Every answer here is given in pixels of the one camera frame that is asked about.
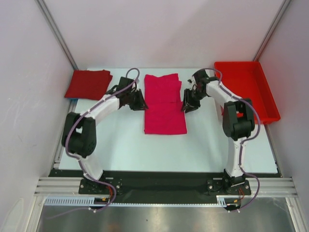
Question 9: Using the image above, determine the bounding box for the grey slotted cable duct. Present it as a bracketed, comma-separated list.
[44, 196, 114, 206]

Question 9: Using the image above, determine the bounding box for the pink t shirt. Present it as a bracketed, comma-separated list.
[144, 73, 187, 135]

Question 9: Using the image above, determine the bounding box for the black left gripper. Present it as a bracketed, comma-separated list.
[126, 89, 149, 112]

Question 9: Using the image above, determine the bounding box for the corner frame post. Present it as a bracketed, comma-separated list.
[253, 0, 293, 62]
[35, 0, 79, 70]

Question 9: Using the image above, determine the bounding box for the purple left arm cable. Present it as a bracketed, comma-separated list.
[45, 67, 141, 219]

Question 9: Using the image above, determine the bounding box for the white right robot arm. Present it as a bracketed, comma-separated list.
[182, 68, 258, 194]

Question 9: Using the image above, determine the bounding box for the folded dark red shirt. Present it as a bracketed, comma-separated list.
[64, 70, 112, 101]

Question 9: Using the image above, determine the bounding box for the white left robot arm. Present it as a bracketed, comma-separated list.
[61, 77, 148, 193]

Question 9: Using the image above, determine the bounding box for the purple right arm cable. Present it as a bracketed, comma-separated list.
[197, 68, 262, 213]

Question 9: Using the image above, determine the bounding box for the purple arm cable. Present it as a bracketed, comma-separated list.
[45, 67, 141, 219]
[197, 68, 262, 213]

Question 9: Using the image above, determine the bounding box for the left corner frame post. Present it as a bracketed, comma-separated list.
[35, 0, 79, 70]

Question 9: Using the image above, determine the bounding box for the red plastic bin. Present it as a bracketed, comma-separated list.
[214, 61, 281, 125]

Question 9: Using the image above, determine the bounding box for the right corner frame post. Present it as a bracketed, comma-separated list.
[253, 0, 293, 62]

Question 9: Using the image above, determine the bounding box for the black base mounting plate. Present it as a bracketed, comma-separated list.
[49, 169, 280, 204]

